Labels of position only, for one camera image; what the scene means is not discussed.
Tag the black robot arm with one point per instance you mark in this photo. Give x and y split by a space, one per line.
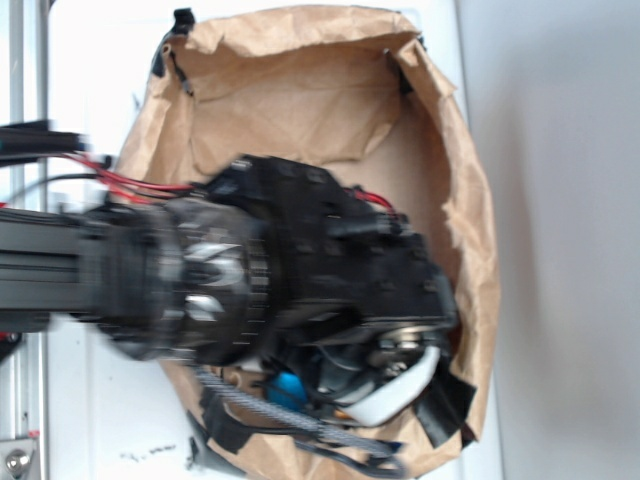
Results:
173 276

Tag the brown paper bag bin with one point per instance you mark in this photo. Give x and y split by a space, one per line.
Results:
351 89

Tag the aluminium frame rail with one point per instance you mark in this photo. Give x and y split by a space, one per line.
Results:
24 97

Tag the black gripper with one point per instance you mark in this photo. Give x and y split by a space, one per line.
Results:
340 270

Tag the blue rubber ball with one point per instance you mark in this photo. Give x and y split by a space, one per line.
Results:
286 389

